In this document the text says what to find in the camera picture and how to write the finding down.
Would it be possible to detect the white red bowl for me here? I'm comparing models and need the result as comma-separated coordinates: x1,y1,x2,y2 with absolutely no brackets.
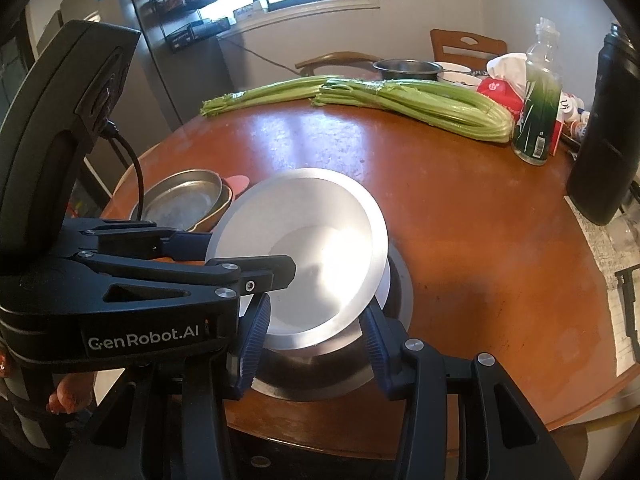
206,168,388,351

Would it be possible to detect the pink silicone bowl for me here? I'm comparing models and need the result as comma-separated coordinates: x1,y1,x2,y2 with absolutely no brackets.
188,173,252,233

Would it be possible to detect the large steel bowl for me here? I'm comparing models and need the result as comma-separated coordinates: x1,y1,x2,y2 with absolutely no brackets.
252,246,413,402

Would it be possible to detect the person's hand under gripper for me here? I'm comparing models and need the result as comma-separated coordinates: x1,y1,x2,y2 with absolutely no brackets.
47,372,96,414

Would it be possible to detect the grey refrigerator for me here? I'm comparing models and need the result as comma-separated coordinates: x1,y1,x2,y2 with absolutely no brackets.
24,0,237,196

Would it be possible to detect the celery bunch far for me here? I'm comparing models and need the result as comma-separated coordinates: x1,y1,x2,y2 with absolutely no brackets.
200,75,342,117

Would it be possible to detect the celery bunch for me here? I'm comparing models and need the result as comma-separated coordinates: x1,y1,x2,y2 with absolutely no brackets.
200,75,342,117
312,78,514,144

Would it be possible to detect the black box on sill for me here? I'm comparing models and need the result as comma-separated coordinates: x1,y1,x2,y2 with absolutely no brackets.
165,16,231,52

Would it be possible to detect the curved wooden chair back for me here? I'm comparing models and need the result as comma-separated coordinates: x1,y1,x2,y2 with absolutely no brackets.
295,51,381,77

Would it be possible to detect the steel pot in background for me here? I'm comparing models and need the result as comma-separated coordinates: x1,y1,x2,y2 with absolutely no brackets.
372,58,444,80

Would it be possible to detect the celery bunch near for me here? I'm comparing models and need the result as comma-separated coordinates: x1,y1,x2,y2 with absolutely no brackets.
312,78,514,144

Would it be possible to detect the black thermos flask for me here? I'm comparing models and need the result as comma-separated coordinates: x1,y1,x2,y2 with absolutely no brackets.
566,23,639,226

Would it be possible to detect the clear green label bottle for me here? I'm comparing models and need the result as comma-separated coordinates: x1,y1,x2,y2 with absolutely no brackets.
512,18,562,166

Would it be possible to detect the wooden chair with slats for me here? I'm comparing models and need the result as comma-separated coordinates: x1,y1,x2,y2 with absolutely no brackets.
430,28,508,70

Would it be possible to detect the red white plastic bag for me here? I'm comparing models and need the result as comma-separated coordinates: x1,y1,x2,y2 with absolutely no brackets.
475,52,566,157

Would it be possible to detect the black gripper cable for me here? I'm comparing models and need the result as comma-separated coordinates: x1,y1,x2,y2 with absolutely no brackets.
98,119,147,222

